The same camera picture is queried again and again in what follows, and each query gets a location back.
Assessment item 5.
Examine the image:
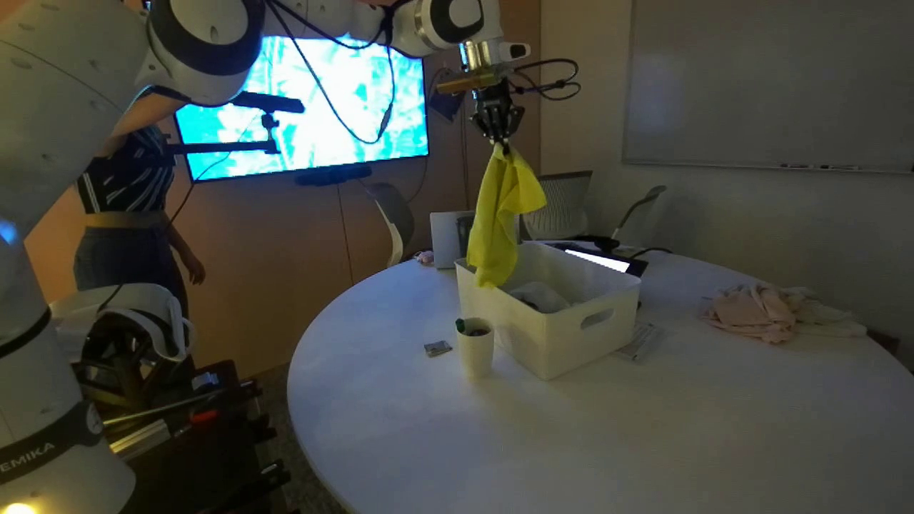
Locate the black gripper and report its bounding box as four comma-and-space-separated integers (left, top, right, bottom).
470, 75, 527, 151

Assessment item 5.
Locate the bright yellow towel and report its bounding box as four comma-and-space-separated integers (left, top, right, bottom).
463, 141, 551, 291

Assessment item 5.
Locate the white plastic storage box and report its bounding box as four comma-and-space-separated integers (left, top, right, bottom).
454, 238, 641, 384

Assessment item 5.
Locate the white ceramic mug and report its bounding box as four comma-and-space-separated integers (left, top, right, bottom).
454, 315, 498, 384

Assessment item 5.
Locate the white waste bin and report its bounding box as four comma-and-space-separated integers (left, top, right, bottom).
424, 205, 480, 271

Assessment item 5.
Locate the black tablet lit screen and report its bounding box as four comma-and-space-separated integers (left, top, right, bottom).
548, 238, 651, 281

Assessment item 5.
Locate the pink crumpled cloth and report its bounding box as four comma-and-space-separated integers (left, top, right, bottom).
701, 281, 804, 348

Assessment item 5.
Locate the white crumpled cloth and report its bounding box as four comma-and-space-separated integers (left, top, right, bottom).
786, 284, 870, 344

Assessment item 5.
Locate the person in striped top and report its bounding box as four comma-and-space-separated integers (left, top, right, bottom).
71, 122, 209, 317

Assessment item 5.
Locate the black equipment cart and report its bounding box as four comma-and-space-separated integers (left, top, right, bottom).
71, 358, 293, 514

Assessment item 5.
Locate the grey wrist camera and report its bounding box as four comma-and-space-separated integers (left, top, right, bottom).
430, 68, 497, 97

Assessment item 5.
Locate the small black wall box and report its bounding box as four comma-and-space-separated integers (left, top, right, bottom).
429, 85, 464, 122

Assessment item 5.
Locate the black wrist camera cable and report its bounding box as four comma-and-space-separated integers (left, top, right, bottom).
507, 54, 583, 103

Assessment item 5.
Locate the wall television screen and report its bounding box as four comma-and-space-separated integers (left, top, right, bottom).
170, 33, 433, 185

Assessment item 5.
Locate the black camera stand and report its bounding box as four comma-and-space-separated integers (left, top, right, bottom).
164, 88, 307, 161

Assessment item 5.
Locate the wall whiteboard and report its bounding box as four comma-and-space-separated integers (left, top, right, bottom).
618, 0, 914, 181

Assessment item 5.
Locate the white round device black ring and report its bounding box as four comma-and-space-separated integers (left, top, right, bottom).
43, 281, 199, 387

